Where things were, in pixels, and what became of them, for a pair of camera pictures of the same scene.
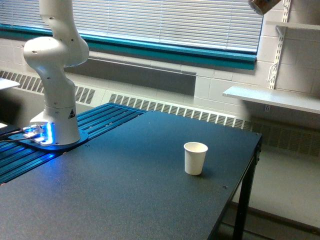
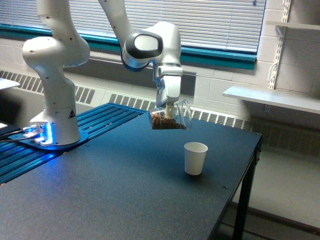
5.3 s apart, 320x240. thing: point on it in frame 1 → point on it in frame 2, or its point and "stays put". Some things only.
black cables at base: (4, 136) stays put
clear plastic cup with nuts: (262, 6) → (182, 120)
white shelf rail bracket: (281, 31) stays put
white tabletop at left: (5, 83) stays put
